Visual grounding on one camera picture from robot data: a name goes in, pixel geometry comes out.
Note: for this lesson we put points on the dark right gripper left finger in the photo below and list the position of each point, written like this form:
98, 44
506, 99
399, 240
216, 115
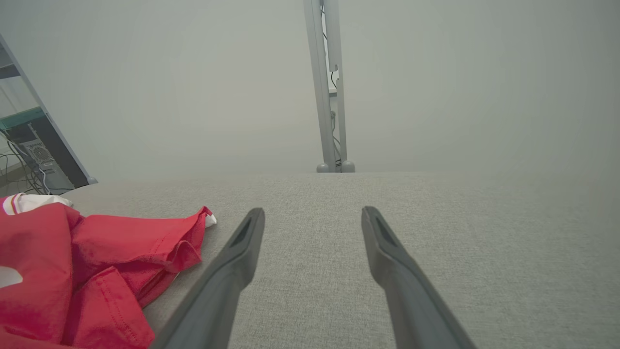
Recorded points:
213, 300

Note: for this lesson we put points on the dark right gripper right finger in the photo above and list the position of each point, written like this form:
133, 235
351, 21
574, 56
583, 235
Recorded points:
411, 305

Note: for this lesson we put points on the red shorts white trim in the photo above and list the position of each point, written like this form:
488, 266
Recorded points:
38, 252

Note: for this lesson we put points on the red white lettered jersey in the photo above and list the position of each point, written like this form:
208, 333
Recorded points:
34, 201

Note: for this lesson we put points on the grey metal stand leg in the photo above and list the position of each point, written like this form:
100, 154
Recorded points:
92, 181

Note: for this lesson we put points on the black computer tower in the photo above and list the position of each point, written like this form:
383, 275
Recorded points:
60, 160

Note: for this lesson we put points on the teal shelf board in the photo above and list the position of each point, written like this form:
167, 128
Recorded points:
19, 118

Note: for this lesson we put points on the grey metal partition post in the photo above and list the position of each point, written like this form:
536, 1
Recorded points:
315, 48

